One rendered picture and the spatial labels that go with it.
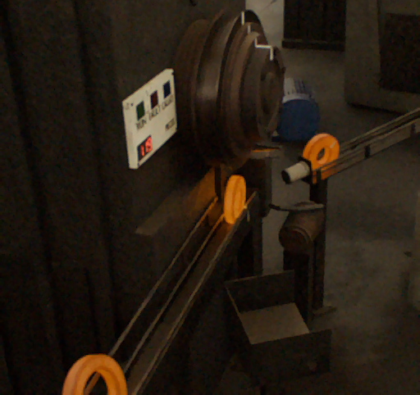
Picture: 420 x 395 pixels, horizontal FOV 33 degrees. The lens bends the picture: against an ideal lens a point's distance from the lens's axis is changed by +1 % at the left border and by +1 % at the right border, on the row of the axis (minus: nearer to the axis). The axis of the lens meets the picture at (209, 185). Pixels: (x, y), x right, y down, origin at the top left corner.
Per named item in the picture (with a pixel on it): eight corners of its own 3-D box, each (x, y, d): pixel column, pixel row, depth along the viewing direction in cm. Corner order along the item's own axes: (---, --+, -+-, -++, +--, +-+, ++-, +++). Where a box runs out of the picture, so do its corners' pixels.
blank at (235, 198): (221, 202, 217) (231, 202, 216) (232, 165, 227) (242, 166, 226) (226, 232, 229) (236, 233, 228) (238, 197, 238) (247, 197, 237)
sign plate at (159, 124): (129, 168, 178) (121, 102, 170) (171, 129, 199) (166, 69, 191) (137, 169, 177) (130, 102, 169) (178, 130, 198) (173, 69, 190)
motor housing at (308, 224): (276, 339, 277) (276, 223, 252) (291, 306, 295) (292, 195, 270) (309, 347, 272) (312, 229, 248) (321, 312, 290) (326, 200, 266)
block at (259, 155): (238, 215, 254) (236, 156, 243) (245, 205, 260) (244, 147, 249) (266, 219, 250) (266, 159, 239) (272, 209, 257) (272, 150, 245)
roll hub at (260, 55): (241, 154, 202) (239, 61, 189) (269, 119, 225) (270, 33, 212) (260, 156, 200) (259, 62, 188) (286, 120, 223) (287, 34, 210)
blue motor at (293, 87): (271, 150, 435) (271, 98, 419) (267, 116, 486) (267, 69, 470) (321, 148, 434) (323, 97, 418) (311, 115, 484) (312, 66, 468)
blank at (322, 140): (314, 179, 268) (320, 183, 265) (295, 157, 258) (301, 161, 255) (339, 148, 269) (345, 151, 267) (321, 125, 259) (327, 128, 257)
